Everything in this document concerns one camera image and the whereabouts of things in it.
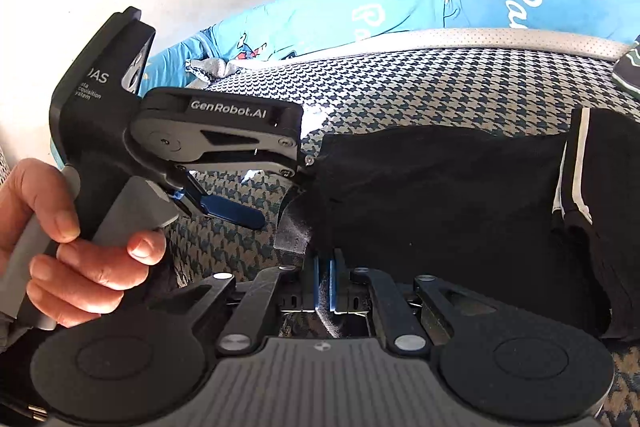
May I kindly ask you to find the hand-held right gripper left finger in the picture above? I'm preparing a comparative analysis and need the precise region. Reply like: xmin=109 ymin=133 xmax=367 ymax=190
xmin=145 ymin=254 xmax=322 ymax=356

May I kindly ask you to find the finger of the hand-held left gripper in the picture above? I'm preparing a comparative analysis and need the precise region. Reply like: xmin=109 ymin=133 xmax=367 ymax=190
xmin=171 ymin=172 xmax=267 ymax=230
xmin=177 ymin=128 xmax=318 ymax=178

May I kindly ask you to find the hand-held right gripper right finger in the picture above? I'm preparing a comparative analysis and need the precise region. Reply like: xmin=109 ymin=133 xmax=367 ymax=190
xmin=329 ymin=249 xmax=503 ymax=356

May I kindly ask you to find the black garment with white stripes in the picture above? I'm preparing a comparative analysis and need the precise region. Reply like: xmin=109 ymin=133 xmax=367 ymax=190
xmin=272 ymin=106 xmax=640 ymax=340

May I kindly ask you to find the person's left hand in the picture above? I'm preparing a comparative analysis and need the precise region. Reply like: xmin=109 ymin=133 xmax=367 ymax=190
xmin=0 ymin=157 xmax=167 ymax=320

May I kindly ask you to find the houndstooth bed cover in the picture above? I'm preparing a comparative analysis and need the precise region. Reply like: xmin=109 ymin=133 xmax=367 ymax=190
xmin=162 ymin=27 xmax=640 ymax=427

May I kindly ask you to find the green grey striped folded cloth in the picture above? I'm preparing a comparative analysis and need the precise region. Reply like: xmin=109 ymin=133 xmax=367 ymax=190
xmin=612 ymin=34 xmax=640 ymax=98

